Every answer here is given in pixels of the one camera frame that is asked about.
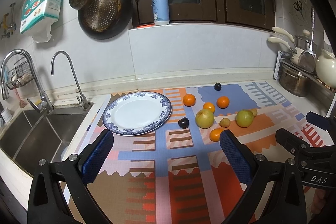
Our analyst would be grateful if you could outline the metal dish rack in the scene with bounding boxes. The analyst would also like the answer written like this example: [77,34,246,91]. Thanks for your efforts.
[273,51,335,107]

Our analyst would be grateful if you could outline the small yellow fruit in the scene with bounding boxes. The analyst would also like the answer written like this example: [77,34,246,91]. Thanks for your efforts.
[250,109,257,117]
[219,118,231,128]

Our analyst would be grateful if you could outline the orange tangerine small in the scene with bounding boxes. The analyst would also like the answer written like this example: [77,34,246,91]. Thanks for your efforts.
[203,102,215,113]

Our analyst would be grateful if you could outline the stainless steel sink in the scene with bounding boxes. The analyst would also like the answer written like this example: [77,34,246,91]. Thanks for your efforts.
[1,107,87,176]

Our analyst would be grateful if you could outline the colourful patterned foam mat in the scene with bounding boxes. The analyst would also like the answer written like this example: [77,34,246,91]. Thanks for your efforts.
[88,81,333,223]

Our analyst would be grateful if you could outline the blue white porcelain plate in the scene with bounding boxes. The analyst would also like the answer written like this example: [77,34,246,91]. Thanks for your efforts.
[102,92,173,136]

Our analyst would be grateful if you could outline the white ceramic teapot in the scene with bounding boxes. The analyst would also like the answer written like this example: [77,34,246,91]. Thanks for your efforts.
[315,49,336,89]

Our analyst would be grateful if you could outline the teal tissue paper pack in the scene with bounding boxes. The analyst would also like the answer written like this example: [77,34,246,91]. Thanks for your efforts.
[20,0,63,43]

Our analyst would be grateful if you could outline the black wire basket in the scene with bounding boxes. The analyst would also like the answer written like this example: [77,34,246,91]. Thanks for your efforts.
[6,57,34,90]

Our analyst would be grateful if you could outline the metal skimmer ladle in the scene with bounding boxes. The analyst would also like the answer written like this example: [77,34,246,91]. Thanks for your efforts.
[298,7,317,73]

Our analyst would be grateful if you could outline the black frying pan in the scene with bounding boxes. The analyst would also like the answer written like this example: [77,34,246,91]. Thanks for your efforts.
[78,0,133,40]

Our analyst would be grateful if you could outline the slim chrome water faucet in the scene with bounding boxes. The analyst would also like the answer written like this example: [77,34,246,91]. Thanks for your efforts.
[50,50,93,111]

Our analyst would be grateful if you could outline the dark plum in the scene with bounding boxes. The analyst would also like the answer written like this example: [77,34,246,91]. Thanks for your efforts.
[214,83,222,91]
[178,117,190,129]

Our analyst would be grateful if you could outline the copper perforated strainer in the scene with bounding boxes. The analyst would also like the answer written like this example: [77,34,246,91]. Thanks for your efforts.
[80,0,121,32]

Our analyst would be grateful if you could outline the black scissors on wall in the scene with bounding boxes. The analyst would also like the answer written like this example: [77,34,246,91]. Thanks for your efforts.
[293,0,304,19]

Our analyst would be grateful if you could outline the cream pan handle upper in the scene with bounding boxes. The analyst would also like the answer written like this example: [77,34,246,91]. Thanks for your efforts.
[272,27,295,43]

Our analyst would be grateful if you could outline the green apple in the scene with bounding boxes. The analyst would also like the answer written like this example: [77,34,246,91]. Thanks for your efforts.
[195,109,215,129]
[235,110,254,128]

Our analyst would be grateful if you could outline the cream pan handle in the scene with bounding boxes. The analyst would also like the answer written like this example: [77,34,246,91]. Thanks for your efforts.
[272,27,295,43]
[267,36,294,51]

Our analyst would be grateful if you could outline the blue white soap bottle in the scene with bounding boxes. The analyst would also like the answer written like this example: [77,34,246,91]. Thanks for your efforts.
[151,0,170,26]

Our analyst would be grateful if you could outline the stainless steel pot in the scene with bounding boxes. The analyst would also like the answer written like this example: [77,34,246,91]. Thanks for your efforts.
[280,64,310,97]

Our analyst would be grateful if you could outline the cream pan handle lower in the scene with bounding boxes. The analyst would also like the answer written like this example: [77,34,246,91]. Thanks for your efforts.
[267,36,294,51]

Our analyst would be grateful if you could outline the tall chrome kitchen faucet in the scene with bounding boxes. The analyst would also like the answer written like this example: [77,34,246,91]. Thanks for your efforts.
[1,48,54,113]

